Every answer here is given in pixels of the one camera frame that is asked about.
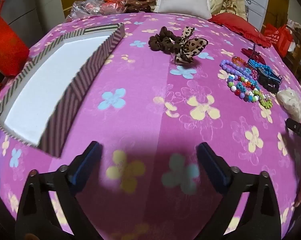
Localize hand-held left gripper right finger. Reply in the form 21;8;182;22
197;142;288;240

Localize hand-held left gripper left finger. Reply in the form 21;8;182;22
15;141;103;240

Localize cream dotted scrunchie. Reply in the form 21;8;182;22
276;89;301;122

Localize green flower bead bracelet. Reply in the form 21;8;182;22
253;90;273;109

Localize black scrunchie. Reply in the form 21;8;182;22
257;72;282;93

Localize navy striped bow hair tie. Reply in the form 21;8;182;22
258;68;283;85

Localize pink and teal flower bracelet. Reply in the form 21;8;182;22
242;66;260;80

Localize light blue bead bracelet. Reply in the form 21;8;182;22
248;59;271;73

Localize multicoloured round bead bracelet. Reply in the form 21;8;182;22
227;75;256;103

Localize striped cardboard box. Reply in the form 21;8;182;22
0;22;126;158

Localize orange bead bracelet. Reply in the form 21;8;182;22
231;56;249;67

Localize purple bead bracelet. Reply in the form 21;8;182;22
220;59;251;81

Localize brown scrunchie with leopard bow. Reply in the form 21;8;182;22
149;26;209;66

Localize wooden shelf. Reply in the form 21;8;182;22
283;17;301;88

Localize red flower hair clip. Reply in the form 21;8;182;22
241;47;266;64

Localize purple floral bed sheet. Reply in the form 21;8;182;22
0;12;301;240

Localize red shopping bag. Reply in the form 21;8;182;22
263;24;293;57

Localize red pillow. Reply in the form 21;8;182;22
208;12;272;48

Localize large red gift bag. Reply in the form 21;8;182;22
0;0;30;78

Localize clear plastic bag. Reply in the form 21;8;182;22
70;0;127;22

